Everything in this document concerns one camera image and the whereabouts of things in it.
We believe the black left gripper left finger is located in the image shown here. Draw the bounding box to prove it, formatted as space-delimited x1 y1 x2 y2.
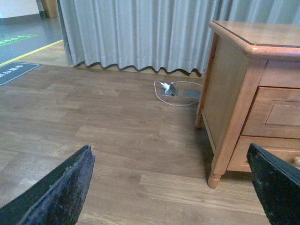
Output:
0 145 95 225

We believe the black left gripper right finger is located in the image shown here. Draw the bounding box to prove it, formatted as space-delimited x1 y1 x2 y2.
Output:
247 143 300 225

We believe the lower round drawer knob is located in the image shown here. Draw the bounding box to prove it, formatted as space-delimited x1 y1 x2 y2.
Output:
291 157 300 169

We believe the lower wooden drawer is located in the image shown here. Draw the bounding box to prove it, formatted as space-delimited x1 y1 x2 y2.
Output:
227 136 300 172

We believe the wooden drawer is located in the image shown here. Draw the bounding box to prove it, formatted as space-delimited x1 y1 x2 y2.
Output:
227 136 300 172
242 87 300 139

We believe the top wooden drawer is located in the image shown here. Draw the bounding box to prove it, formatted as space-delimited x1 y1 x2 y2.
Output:
242 87 300 139

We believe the wooden nightstand cabinet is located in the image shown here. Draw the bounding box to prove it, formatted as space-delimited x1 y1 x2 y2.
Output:
195 21 300 188

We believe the closed metal floor socket cover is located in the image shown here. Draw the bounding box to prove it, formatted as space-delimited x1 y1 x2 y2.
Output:
183 90 201 99

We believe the dark floor sign sticker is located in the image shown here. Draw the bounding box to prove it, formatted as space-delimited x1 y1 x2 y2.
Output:
0 62 40 86

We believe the open metal floor socket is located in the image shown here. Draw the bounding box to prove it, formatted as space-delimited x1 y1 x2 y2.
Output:
161 83 179 97

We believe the white charger plug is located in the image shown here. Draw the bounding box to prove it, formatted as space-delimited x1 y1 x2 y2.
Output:
161 82 170 90

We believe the green floor marking sticker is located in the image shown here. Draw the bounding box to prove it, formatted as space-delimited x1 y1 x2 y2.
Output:
0 34 38 47

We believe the grey pleated curtain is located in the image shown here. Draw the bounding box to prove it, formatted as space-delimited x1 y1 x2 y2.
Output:
57 0 300 72

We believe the white charging cable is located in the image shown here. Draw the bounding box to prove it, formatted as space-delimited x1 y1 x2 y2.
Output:
154 80 203 106

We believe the wooden door frame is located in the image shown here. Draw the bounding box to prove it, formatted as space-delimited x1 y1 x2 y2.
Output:
41 0 58 18

